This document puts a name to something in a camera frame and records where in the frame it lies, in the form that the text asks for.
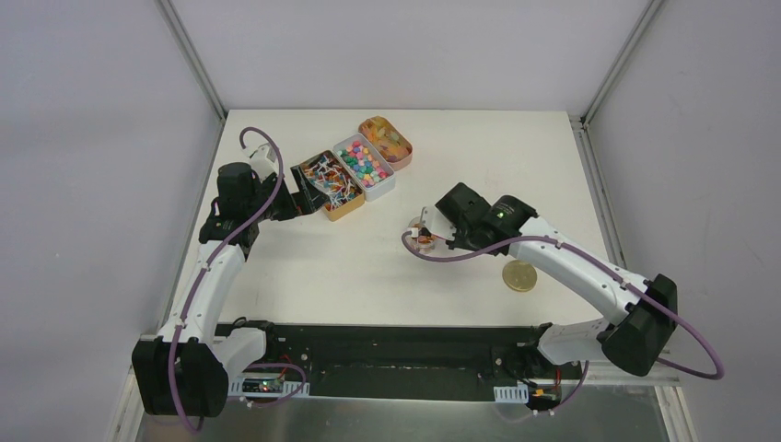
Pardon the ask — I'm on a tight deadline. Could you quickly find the yellow tin of lollipops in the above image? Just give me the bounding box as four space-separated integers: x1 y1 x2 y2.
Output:
297 151 366 222

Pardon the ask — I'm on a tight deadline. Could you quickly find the gold round lid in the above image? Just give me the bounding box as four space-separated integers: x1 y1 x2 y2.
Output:
501 260 538 293

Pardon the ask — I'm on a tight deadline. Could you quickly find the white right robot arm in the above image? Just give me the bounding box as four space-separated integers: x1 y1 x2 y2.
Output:
404 182 677 378

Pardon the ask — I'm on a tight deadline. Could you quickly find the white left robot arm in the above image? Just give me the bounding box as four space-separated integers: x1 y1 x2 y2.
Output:
132 142 326 419

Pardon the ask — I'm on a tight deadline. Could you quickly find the pink tin of gummy candies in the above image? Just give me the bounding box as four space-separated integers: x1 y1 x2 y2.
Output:
358 115 414 170

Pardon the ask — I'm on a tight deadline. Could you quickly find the clear plastic cup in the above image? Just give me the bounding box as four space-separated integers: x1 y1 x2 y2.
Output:
405 216 437 254

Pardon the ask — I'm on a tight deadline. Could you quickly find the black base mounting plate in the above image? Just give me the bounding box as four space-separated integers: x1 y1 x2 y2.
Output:
216 319 582 401

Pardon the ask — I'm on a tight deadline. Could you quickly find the left controller board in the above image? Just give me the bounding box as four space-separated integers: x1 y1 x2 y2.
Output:
241 378 284 394

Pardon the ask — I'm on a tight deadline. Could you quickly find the controller board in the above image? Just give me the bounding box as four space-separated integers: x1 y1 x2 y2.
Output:
527 387 561 412
241 378 284 394

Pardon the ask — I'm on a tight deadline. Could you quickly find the right controller board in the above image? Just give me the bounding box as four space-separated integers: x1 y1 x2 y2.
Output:
527 387 561 412

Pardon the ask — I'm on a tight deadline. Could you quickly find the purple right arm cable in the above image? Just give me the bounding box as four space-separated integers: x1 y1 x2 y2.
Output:
401 230 726 422

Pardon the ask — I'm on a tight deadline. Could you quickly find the aluminium frame post left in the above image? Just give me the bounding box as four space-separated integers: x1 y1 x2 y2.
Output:
155 0 227 124

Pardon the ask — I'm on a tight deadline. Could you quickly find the aluminium frame post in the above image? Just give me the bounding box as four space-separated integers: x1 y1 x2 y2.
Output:
580 0 667 129
155 0 227 124

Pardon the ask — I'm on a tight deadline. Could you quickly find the aluminium frame post right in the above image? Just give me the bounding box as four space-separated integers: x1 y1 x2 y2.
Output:
580 0 667 129

